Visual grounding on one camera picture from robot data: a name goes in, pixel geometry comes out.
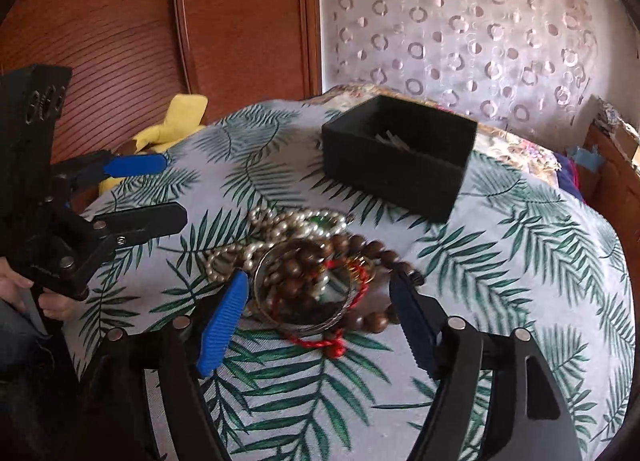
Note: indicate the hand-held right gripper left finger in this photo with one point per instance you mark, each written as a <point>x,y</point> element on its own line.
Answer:
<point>222,326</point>

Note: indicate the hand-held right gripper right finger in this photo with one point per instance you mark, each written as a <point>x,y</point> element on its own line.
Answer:
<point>412,326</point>

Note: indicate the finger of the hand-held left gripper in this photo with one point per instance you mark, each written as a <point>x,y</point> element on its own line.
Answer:
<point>132,164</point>
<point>145,223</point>

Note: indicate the silver bangle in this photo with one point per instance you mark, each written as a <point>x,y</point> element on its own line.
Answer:
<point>320,325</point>

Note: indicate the green jade bead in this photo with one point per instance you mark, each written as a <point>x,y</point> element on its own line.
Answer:
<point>318,227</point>

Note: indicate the black jewelry box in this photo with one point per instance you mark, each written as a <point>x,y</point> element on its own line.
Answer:
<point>390,176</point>

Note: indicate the person's left forearm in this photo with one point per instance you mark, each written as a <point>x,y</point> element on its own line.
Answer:
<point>20,341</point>

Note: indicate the person's left hand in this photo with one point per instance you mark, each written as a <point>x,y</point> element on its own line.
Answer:
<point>57,306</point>

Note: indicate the leaf print cloth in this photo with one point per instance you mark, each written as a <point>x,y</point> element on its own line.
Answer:
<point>500,266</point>

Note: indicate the wooden wardrobe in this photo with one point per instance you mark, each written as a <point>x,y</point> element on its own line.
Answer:
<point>225,16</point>

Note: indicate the floral quilt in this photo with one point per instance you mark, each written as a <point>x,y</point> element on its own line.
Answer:
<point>505,146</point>

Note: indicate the dark blue blanket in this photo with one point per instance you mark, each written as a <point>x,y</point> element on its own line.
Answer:
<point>567,176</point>

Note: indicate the light blue cloth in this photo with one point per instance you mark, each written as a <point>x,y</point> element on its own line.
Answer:
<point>586,158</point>

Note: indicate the wooden bedside cabinet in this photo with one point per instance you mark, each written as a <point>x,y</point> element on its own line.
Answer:
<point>610,181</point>

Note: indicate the cardboard box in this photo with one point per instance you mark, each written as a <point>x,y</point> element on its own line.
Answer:
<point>620,136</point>

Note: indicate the sheer circle pattern curtain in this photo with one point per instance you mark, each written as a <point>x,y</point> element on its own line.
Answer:
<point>450,16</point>

